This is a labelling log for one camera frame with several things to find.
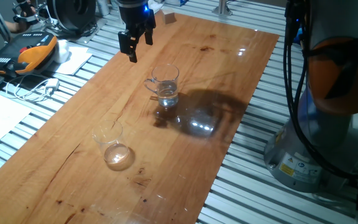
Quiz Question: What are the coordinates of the small wooden block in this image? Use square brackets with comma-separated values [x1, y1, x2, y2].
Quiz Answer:
[161, 8, 177, 25]

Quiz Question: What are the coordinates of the clear glass mug with handle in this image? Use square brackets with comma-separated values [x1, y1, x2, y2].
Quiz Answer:
[144, 63, 180, 108]

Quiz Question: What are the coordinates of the orange black teach pendant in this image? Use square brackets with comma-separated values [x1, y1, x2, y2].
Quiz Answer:
[0, 30, 58, 77]

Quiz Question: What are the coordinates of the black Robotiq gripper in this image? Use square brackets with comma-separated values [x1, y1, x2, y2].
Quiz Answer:
[116, 0, 157, 63]

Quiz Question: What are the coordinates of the blue cloth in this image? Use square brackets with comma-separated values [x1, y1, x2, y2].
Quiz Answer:
[291, 27, 305, 44]

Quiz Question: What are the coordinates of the aluminium frame beam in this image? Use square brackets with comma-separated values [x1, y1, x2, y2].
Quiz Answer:
[211, 0, 234, 16]

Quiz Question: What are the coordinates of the small white paper sheet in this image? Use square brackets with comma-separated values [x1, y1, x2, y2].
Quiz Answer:
[53, 46, 93, 76]

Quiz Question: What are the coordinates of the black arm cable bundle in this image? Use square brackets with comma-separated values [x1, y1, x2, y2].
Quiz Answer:
[283, 0, 358, 181]

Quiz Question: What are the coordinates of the black handheld controller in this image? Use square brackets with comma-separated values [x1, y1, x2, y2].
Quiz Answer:
[12, 0, 40, 26]

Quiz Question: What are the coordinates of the white charger with cable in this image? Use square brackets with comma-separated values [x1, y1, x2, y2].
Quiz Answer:
[5, 77, 60, 103]

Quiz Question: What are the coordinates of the crumpled white tissue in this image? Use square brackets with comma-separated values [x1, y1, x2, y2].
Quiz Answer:
[54, 39, 71, 65]

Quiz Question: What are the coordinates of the varnished wooden board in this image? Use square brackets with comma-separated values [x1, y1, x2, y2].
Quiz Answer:
[0, 12, 280, 224]

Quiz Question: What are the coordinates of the clear glass tumbler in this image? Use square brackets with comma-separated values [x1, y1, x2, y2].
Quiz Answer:
[91, 119, 132, 166]

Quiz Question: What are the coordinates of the person's bare hand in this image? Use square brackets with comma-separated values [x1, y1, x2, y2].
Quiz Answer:
[4, 6, 37, 34]

